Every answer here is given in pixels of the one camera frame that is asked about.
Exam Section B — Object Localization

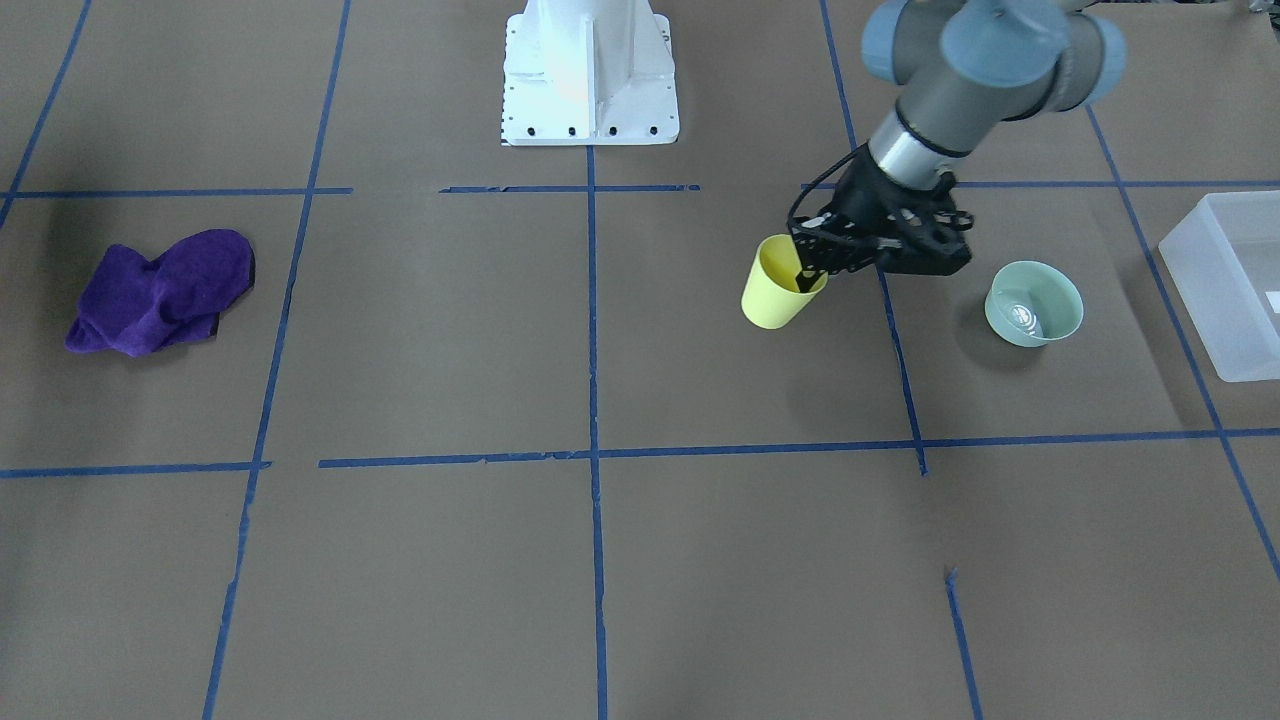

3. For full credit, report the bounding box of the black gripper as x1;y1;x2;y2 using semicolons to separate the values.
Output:
790;149;974;293

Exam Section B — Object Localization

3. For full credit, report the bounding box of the yellow plastic cup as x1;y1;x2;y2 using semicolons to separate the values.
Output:
740;234;828;331

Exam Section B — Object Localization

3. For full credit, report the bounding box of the mint green bowl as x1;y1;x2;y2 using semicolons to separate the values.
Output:
983;260;1085;348

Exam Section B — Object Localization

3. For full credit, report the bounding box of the purple cloth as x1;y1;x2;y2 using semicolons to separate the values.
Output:
64;229;256;357

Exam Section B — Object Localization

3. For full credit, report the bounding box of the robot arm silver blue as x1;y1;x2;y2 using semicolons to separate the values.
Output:
787;1;1128;292

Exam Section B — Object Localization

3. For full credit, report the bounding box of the translucent white plastic bin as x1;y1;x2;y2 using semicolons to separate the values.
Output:
1158;190;1279;383

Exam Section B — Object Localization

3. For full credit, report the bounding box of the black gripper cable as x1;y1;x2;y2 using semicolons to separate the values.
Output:
787;149;867;236

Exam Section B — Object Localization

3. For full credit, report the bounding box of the white pedestal column base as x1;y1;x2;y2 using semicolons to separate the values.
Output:
500;1;681;147

